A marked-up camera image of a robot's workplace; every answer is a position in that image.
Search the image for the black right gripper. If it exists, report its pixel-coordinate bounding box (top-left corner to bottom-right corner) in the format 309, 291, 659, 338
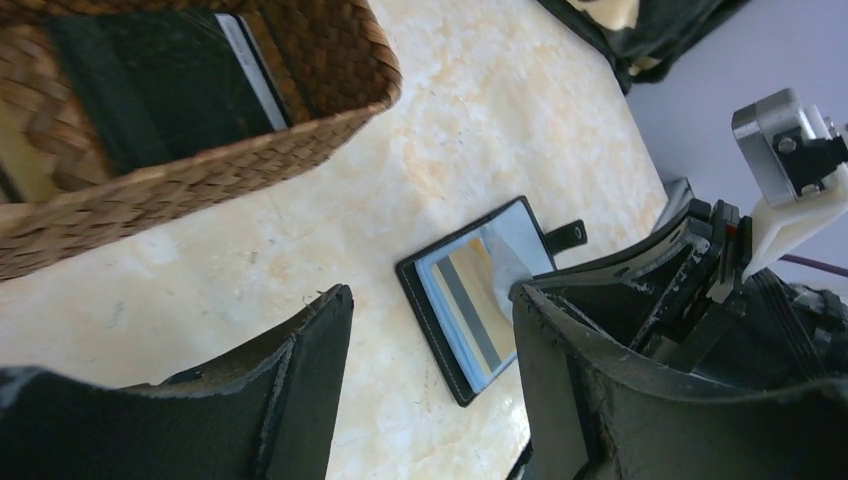
529, 200, 847, 391

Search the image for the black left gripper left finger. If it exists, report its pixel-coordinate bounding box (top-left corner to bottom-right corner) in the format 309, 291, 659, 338
1, 284, 354, 479

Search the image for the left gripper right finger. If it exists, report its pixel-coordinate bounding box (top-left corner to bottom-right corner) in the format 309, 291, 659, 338
513, 285, 847, 479

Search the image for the black leather card holder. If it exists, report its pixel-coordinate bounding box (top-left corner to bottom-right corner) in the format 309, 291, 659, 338
395, 196, 588, 407

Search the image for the brown wicker divided basket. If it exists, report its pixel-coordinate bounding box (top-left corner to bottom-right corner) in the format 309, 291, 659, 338
1, 1, 402, 280

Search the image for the black floral patterned blanket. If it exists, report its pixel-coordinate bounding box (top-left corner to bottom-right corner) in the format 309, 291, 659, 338
539, 0, 749, 94

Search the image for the black wallet in basket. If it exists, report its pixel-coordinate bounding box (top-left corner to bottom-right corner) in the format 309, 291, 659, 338
45, 8, 293, 175

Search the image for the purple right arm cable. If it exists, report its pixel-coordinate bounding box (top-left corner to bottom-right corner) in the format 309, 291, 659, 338
778, 254, 848, 280

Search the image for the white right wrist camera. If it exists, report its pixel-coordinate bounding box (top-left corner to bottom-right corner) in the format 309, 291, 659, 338
731, 88, 847, 280

